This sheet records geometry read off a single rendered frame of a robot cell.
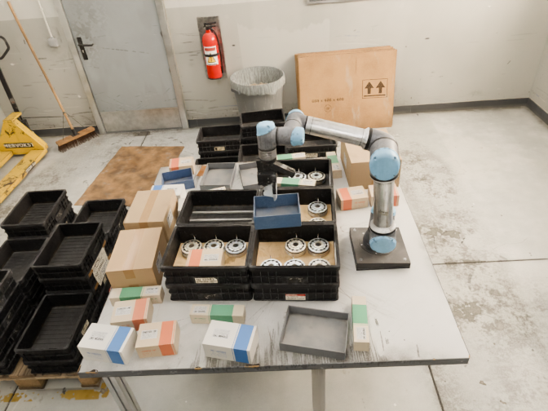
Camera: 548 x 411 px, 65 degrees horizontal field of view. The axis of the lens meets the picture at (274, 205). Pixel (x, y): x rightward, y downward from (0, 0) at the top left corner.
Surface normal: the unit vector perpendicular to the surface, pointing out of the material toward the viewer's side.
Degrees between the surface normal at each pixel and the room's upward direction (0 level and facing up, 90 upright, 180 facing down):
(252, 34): 90
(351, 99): 76
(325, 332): 0
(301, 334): 0
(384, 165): 83
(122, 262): 0
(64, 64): 90
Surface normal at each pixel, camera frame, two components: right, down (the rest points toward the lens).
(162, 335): -0.07, -0.80
